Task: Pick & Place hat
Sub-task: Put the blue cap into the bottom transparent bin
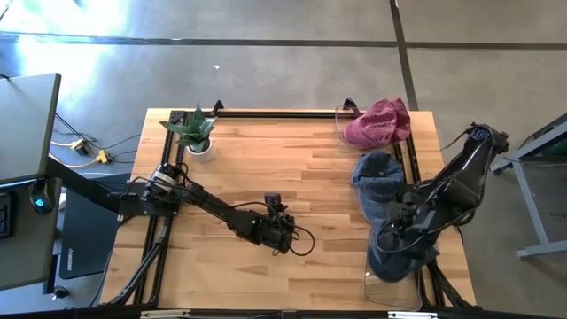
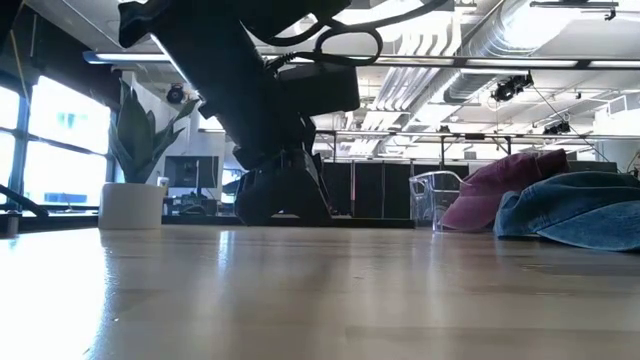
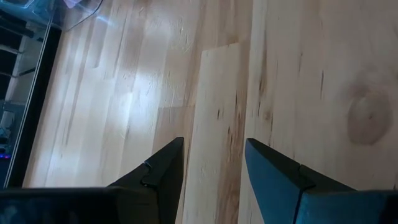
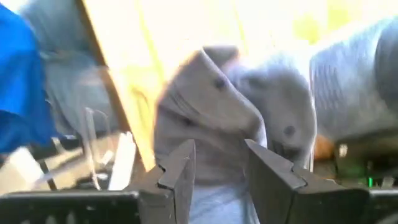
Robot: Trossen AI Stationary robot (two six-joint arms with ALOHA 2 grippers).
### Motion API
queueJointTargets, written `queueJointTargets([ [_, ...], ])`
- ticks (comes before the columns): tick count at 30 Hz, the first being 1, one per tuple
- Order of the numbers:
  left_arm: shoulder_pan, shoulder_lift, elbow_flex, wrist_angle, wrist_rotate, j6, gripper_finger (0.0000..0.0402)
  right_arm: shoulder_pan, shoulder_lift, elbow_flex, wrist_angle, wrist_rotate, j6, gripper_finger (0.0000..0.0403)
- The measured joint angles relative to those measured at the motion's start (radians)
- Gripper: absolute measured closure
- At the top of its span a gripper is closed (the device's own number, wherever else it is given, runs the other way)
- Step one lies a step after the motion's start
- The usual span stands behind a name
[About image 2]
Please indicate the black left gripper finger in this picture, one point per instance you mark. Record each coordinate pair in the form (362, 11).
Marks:
(260, 200)
(305, 195)

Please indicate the blue denim baseball cap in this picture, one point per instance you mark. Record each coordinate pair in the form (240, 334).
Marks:
(575, 215)

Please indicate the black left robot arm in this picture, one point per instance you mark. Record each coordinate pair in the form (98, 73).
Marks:
(200, 40)

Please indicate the black partition panels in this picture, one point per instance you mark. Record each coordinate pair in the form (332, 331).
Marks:
(370, 187)

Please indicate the black room monitor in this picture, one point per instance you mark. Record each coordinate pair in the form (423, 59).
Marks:
(190, 172)

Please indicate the black hanging spotlight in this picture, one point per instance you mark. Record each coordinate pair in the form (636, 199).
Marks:
(175, 94)
(510, 88)
(557, 128)

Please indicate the clear plastic bin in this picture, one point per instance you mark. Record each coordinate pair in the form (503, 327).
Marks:
(430, 200)

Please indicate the green plant in white pot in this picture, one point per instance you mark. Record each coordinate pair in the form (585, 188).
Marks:
(132, 205)

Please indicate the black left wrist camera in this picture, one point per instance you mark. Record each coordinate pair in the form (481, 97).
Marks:
(320, 90)

